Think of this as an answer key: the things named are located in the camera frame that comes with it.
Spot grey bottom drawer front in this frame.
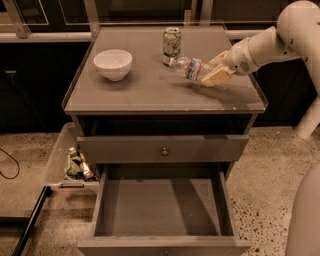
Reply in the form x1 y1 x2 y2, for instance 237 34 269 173
78 236 250 256

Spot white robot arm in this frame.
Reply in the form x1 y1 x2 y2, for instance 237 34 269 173
201 0 320 256

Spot brown bottle in bin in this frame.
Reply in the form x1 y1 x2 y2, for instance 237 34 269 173
80 154 95 181

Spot metal window railing frame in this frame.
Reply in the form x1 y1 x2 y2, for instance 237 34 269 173
0 0 320 44

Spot black floor rail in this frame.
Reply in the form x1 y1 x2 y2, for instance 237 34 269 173
12 186 52 256

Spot clear plastic water bottle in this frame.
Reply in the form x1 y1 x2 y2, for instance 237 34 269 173
169 57 213 82

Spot white ceramic bowl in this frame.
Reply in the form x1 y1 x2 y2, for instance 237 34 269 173
93 49 133 81

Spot grey top drawer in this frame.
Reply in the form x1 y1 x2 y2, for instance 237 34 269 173
77 135 248 164

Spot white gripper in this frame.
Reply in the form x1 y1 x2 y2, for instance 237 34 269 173
201 37 259 87

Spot grey open middle drawer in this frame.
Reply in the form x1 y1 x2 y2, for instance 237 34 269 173
87 162 240 240

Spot green white soda can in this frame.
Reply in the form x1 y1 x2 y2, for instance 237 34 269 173
163 27 182 65

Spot grey wooden drawer cabinet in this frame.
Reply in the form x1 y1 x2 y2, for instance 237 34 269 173
64 27 266 240

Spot clear plastic storage bin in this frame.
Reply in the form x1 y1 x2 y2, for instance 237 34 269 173
43 122 99 195

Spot green bottle in bin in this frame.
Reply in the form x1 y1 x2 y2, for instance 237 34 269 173
66 147 81 179

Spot black cable on floor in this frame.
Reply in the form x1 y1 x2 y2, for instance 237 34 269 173
0 147 21 180

